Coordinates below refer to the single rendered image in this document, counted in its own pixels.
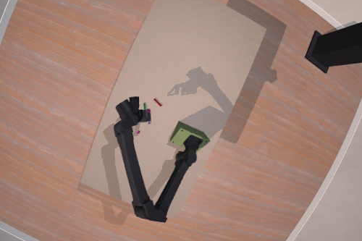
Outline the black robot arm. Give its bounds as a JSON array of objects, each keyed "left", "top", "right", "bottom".
[{"left": 114, "top": 96, "right": 203, "bottom": 223}]

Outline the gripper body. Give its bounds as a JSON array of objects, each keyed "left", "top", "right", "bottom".
[{"left": 139, "top": 110, "right": 151, "bottom": 122}]

